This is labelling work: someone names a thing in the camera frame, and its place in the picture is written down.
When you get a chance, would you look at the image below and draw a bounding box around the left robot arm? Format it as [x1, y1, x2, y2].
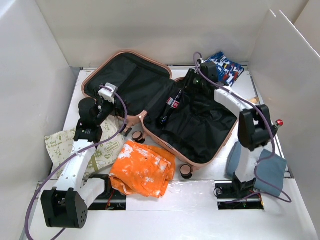
[40, 96, 116, 229]

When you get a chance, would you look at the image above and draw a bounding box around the orange white tie-dye garment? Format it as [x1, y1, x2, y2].
[109, 140, 176, 198]

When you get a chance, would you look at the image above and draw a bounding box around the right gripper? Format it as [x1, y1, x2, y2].
[177, 68, 207, 93]

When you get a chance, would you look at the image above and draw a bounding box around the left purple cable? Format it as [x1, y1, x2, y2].
[23, 84, 128, 240]

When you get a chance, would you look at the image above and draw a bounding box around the beige cosmetic tube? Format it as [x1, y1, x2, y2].
[249, 96, 260, 105]

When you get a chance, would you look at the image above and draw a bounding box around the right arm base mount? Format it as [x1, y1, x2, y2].
[213, 180, 264, 210]

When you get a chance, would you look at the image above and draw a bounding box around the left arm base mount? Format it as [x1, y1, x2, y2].
[88, 188, 127, 211]

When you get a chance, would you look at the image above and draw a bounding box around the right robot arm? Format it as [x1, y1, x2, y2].
[194, 59, 275, 197]

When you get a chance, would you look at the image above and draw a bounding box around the cola bottle red cap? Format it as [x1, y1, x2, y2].
[271, 119, 284, 137]
[157, 88, 184, 127]

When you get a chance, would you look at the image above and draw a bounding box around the purple cable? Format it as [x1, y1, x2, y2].
[23, 84, 128, 240]
[193, 51, 293, 205]

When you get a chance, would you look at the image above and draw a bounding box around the pink hardshell suitcase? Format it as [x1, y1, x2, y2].
[82, 50, 238, 179]

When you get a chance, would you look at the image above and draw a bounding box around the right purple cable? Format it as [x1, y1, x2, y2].
[193, 51, 293, 205]

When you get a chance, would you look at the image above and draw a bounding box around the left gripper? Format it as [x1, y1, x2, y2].
[94, 88, 130, 126]

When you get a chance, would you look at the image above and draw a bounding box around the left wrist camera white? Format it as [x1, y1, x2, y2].
[98, 83, 118, 104]

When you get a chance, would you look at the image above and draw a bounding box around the blue white patterned garment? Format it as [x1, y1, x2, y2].
[205, 51, 244, 87]

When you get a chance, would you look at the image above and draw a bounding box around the grey-blue cloth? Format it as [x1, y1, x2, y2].
[225, 141, 287, 197]

